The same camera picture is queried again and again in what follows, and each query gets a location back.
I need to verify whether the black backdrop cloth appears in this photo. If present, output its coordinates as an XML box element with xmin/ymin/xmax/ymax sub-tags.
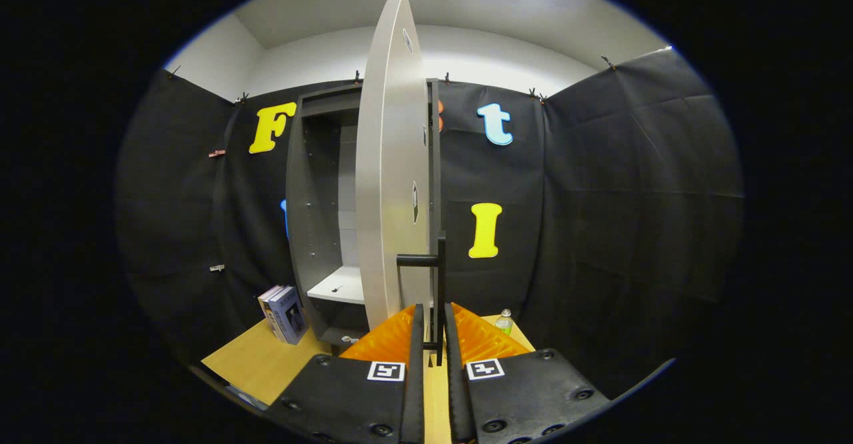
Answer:
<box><xmin>115</xmin><ymin>47</ymin><xmax>744</xmax><ymax>399</ymax></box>

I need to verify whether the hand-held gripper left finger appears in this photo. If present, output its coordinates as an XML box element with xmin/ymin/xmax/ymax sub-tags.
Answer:
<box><xmin>267</xmin><ymin>303</ymin><xmax>426</xmax><ymax>444</ymax></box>

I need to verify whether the dark grey shoe cabinet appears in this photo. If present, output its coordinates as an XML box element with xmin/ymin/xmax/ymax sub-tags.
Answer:
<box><xmin>285</xmin><ymin>79</ymin><xmax>442</xmax><ymax>349</ymax></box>

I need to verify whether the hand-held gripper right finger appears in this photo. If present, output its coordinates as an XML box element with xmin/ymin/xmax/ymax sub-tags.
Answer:
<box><xmin>444</xmin><ymin>302</ymin><xmax>611</xmax><ymax>444</ymax></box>

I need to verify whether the black door handle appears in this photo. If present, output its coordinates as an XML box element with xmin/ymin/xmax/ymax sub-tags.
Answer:
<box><xmin>397</xmin><ymin>230</ymin><xmax>448</xmax><ymax>366</ymax></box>

